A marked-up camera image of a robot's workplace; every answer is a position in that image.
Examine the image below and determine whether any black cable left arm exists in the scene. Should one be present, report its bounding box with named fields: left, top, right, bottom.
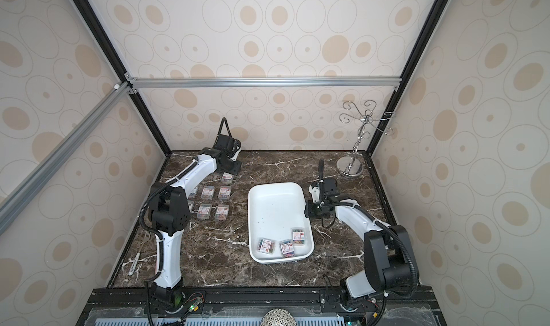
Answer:
left=138, top=160, right=201, bottom=284

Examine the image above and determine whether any black corner frame post right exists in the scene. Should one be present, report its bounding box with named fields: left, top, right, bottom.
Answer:
left=365, top=0, right=449, bottom=159

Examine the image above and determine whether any diagonal aluminium rail left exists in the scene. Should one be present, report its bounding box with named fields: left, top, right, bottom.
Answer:
left=1, top=81, right=130, bottom=233

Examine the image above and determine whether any silver wire hook stand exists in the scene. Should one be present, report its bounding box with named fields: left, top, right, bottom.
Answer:
left=336, top=99, right=395, bottom=178

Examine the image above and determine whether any white plastic storage tray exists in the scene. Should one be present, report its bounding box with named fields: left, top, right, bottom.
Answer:
left=248, top=182, right=315, bottom=264

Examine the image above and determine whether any black corner frame post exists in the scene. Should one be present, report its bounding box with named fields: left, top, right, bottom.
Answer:
left=71, top=0, right=172, bottom=157
left=365, top=0, right=449, bottom=159

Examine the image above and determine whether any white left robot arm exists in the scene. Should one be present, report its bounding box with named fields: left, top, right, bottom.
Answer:
left=139, top=134, right=241, bottom=290

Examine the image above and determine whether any black corner frame post left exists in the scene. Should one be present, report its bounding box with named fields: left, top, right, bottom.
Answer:
left=71, top=0, right=172, bottom=157

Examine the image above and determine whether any metal mesh ball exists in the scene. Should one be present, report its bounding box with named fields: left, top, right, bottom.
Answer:
left=260, top=308, right=297, bottom=326

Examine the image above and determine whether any horizontal aluminium rail back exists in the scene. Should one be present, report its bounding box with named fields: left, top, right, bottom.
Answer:
left=130, top=76, right=401, bottom=88

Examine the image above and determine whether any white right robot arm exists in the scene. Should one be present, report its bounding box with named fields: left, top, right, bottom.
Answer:
left=305, top=178, right=419, bottom=299

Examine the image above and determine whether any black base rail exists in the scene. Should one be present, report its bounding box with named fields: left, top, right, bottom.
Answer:
left=77, top=286, right=446, bottom=325

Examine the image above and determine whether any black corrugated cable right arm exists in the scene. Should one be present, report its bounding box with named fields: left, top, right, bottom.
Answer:
left=343, top=199, right=420, bottom=299

